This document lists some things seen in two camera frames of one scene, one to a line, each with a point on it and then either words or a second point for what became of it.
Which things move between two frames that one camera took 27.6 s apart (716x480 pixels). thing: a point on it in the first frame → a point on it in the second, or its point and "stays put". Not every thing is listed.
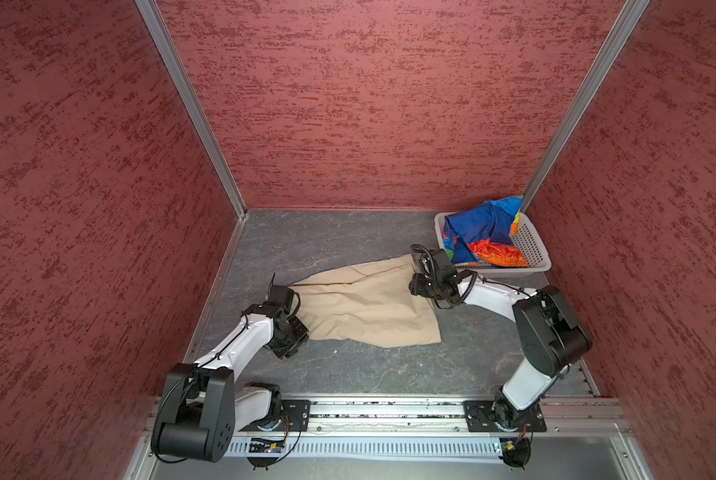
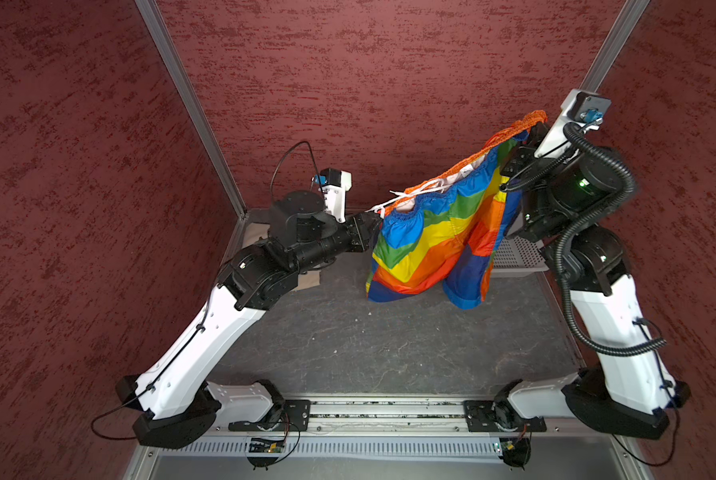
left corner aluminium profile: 169,49 stays put
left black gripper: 302,336 → 358,234
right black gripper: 417,288 → 524,153
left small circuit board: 265,447 stays put
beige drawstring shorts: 371,305 → 258,231
